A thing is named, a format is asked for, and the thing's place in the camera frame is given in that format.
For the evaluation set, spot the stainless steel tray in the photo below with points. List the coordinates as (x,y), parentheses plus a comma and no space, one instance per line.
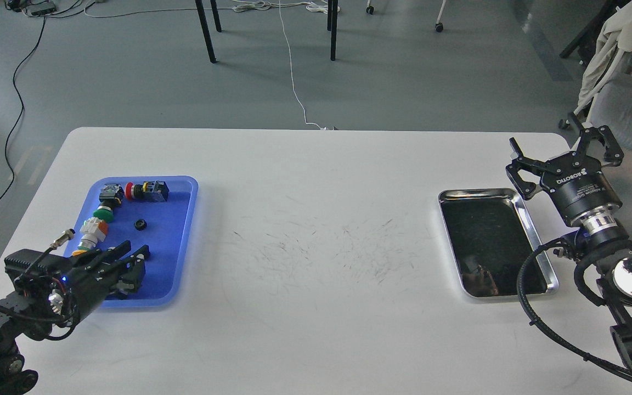
(491,234)

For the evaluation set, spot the black table leg right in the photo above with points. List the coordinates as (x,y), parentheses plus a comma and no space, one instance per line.
(332,20)

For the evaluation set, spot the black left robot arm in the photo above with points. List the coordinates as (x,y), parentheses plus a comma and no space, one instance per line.
(58,291)

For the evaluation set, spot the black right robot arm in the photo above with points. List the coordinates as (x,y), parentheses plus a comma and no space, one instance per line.
(599,245)

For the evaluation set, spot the green push button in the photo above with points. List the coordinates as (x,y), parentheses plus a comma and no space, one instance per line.
(110,197)

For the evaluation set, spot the red emergency push button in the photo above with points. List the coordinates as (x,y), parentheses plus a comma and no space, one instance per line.
(156,191)

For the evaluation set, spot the black table leg left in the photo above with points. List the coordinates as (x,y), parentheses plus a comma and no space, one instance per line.
(204,26)

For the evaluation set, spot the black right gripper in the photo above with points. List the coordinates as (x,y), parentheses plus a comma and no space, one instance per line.
(582,192)

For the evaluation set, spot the small black gear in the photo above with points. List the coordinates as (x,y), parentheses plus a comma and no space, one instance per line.
(140,224)

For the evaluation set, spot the black power strip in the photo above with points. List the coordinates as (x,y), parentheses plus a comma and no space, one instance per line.
(38,9)

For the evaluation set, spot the black table leg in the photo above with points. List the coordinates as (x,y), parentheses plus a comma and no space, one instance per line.
(332,20)
(204,26)

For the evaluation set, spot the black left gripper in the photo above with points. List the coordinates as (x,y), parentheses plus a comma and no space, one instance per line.
(102,275)

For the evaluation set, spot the white cloth on chair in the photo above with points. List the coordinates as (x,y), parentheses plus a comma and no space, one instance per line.
(615,39)

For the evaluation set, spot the blue plastic tray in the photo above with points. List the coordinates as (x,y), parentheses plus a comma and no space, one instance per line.
(166,235)

